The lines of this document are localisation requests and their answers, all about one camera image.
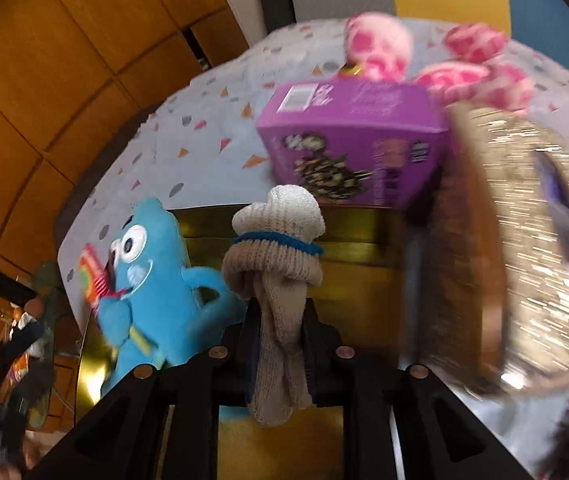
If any beige knit sock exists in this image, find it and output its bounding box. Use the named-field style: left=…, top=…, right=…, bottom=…
left=222, top=185, right=326, bottom=427

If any shiny silver bag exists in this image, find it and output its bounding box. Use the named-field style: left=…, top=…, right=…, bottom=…
left=407, top=100, right=569, bottom=403

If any black rectangular box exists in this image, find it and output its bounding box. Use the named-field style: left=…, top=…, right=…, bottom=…
left=0, top=259, right=36, bottom=307

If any blue headboard cushion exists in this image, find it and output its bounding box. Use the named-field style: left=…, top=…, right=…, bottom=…
left=501, top=0, right=569, bottom=93

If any bed with patterned sheet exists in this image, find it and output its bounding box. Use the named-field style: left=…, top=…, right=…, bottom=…
left=54, top=17, right=569, bottom=311

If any red striped toy packet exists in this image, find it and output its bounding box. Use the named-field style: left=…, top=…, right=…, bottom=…
left=78, top=243, right=115, bottom=311

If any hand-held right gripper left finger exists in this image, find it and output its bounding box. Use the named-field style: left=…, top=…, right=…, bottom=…
left=29, top=304, right=261, bottom=480

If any blue plush monster toy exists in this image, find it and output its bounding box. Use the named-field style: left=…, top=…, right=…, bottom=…
left=95, top=197, right=246, bottom=421

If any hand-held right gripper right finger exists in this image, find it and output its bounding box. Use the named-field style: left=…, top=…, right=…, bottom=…
left=307, top=300, right=531, bottom=480

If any gold shiny box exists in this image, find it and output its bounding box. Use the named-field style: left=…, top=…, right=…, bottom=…
left=75, top=205, right=407, bottom=480

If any purple cardboard box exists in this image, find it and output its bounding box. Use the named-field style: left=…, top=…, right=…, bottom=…
left=256, top=81, right=451, bottom=210

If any pink spotted plush toy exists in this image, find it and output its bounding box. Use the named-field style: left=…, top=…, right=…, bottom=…
left=343, top=12, right=536, bottom=113

